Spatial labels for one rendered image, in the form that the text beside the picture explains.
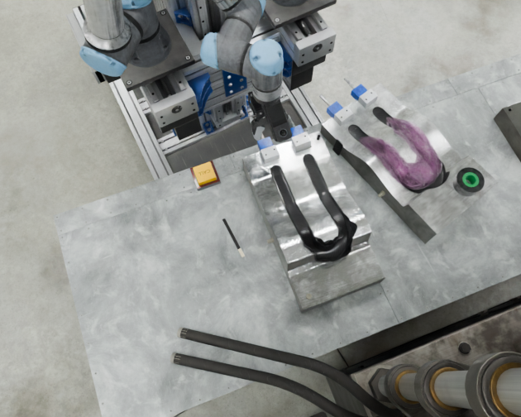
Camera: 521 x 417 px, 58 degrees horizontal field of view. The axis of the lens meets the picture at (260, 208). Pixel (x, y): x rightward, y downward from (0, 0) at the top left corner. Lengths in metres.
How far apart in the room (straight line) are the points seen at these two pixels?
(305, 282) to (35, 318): 1.46
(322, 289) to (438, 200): 0.43
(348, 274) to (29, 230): 1.70
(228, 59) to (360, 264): 0.70
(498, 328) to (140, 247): 1.10
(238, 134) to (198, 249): 0.94
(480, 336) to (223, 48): 1.08
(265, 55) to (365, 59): 1.80
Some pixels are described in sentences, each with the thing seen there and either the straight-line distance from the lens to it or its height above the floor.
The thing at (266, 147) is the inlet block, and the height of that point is 0.90.
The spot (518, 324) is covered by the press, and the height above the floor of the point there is 0.79.
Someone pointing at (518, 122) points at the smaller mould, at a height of 0.87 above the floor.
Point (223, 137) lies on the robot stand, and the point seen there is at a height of 0.21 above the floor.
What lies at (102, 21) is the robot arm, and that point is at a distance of 1.22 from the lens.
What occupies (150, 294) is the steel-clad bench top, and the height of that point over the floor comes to 0.80.
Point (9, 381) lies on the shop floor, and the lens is 2.50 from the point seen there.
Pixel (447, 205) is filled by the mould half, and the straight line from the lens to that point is 1.50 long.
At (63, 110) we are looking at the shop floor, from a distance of 2.84.
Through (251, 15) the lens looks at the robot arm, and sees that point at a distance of 1.20.
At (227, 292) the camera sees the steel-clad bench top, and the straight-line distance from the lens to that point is 1.45.
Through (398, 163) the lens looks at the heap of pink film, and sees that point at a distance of 1.50.
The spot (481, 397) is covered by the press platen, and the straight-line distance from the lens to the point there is 0.75.
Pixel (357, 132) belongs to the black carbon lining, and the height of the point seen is 0.85.
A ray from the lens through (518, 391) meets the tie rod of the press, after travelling 0.69.
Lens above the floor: 2.22
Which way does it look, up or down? 70 degrees down
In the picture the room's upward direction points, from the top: 2 degrees counter-clockwise
